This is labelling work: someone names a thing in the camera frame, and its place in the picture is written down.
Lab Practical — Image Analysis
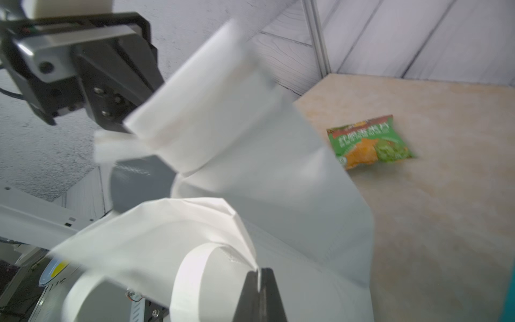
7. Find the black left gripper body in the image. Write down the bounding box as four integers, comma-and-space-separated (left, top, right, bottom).
1, 13, 152, 126

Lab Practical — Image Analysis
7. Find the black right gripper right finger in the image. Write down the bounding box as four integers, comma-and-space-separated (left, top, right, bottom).
259, 268, 287, 322

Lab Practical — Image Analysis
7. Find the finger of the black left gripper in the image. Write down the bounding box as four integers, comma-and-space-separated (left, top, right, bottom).
72, 36, 164, 133

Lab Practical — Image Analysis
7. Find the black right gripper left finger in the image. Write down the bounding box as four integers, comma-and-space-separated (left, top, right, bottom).
233, 272, 260, 322

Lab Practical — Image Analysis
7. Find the white insulated delivery bag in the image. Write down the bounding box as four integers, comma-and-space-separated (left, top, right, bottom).
51, 21, 374, 321

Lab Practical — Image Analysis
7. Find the green corn chips packet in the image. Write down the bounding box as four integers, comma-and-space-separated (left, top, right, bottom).
326, 115, 414, 170

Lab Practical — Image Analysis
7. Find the teal plastic basket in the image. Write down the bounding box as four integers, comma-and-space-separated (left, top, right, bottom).
500, 269, 515, 322

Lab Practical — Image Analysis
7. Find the aluminium corner post left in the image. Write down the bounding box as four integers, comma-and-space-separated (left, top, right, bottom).
301, 0, 331, 79

